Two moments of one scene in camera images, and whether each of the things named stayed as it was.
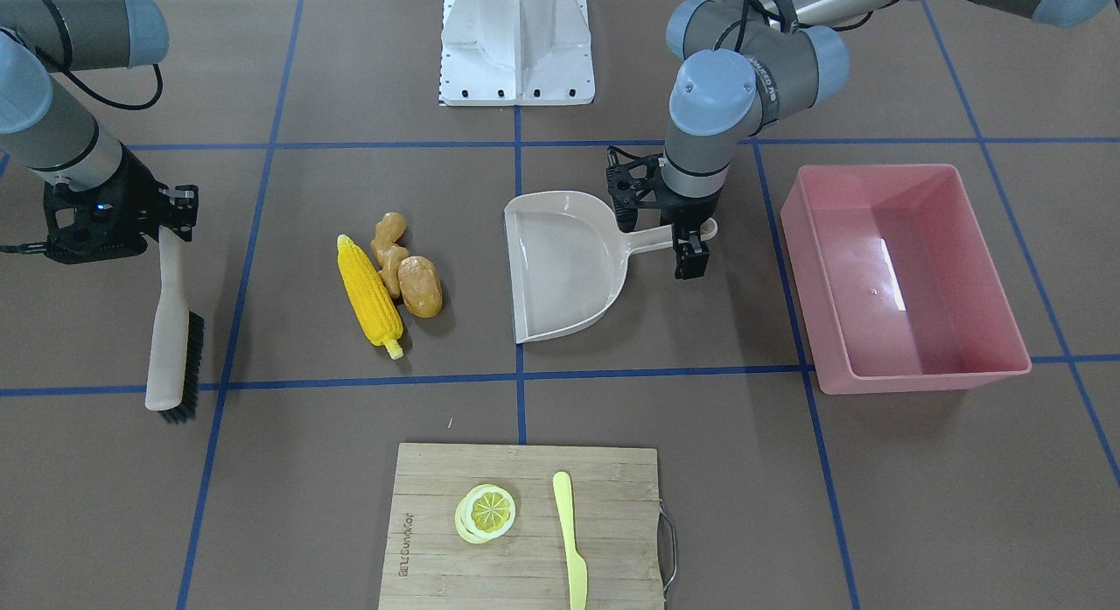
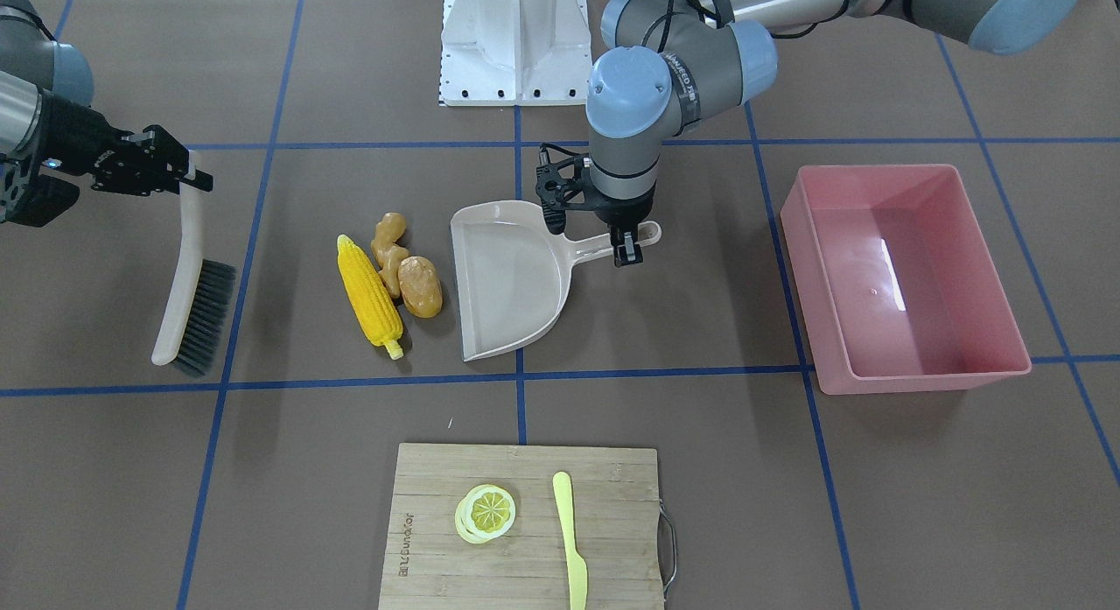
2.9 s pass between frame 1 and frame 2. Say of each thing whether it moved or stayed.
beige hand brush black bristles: moved
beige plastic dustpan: moved
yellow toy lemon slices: stayed
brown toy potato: stayed
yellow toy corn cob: stayed
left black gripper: moved
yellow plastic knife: stayed
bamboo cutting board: stayed
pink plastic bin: stayed
